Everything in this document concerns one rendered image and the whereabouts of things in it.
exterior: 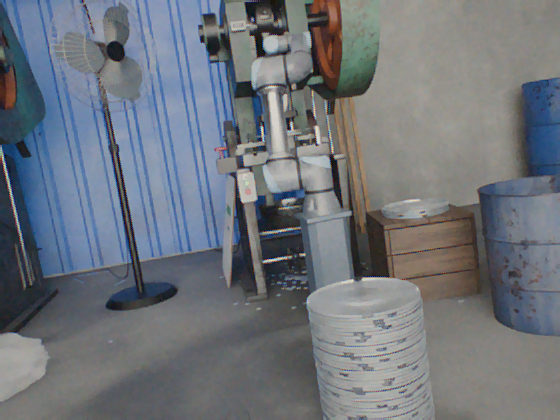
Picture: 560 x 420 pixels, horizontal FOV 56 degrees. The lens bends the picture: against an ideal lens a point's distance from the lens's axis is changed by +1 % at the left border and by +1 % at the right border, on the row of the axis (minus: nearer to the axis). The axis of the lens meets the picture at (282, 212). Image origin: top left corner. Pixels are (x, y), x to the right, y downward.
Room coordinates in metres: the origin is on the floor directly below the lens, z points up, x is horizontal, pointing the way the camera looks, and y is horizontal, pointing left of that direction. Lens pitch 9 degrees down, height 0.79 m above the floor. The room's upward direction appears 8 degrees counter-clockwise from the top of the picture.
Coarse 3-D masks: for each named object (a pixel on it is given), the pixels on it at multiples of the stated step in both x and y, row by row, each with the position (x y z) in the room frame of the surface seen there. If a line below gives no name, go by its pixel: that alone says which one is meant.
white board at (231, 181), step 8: (232, 176) 2.97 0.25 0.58; (232, 184) 2.85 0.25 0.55; (232, 192) 2.83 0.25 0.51; (232, 200) 2.80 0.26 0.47; (232, 208) 2.78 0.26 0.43; (232, 216) 2.77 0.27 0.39; (224, 224) 3.23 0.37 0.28; (232, 224) 2.77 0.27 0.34; (224, 232) 3.20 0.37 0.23; (232, 232) 2.77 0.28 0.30; (224, 240) 3.18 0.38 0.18; (232, 240) 2.76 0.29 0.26; (224, 248) 3.15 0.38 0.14; (232, 248) 2.76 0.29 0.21; (224, 256) 3.12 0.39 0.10; (224, 264) 3.09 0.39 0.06; (224, 272) 3.06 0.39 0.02
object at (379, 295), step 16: (320, 288) 1.41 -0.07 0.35; (336, 288) 1.41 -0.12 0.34; (352, 288) 1.39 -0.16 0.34; (368, 288) 1.35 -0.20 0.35; (384, 288) 1.35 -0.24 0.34; (400, 288) 1.33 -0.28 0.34; (416, 288) 1.31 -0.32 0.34; (320, 304) 1.29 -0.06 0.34; (336, 304) 1.28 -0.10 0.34; (352, 304) 1.25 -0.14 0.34; (368, 304) 1.24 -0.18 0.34; (384, 304) 1.23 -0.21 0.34; (400, 304) 1.21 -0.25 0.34
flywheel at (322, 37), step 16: (320, 0) 3.06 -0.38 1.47; (336, 0) 2.76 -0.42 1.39; (336, 16) 2.77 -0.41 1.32; (320, 32) 3.14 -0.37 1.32; (336, 32) 2.82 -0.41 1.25; (320, 48) 3.13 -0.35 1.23; (336, 48) 2.86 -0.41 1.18; (320, 64) 3.10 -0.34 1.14; (336, 64) 2.89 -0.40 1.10; (336, 80) 2.80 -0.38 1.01
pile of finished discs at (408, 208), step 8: (408, 200) 2.47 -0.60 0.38; (416, 200) 2.46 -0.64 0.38; (424, 200) 2.42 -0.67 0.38; (432, 200) 2.40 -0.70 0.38; (440, 200) 2.37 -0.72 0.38; (384, 208) 2.37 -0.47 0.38; (392, 208) 2.34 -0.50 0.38; (400, 208) 2.31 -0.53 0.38; (408, 208) 2.27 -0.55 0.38; (416, 208) 2.25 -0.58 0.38; (424, 208) 2.23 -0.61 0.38; (432, 208) 2.19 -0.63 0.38; (440, 208) 2.20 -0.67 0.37; (448, 208) 2.27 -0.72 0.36; (384, 216) 2.31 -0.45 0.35; (392, 216) 2.24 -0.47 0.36; (400, 216) 2.23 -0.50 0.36; (408, 216) 2.19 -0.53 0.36; (416, 216) 2.19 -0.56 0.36
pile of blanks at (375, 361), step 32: (320, 320) 1.22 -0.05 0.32; (352, 320) 1.17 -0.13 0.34; (384, 320) 1.16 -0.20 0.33; (416, 320) 1.22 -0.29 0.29; (320, 352) 1.24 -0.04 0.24; (352, 352) 1.18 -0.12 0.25; (384, 352) 1.16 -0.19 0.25; (416, 352) 1.20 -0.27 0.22; (320, 384) 1.27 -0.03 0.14; (352, 384) 1.18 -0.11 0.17; (384, 384) 1.17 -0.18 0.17; (416, 384) 1.19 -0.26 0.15; (352, 416) 1.19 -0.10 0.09; (384, 416) 1.16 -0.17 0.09; (416, 416) 1.18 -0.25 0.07
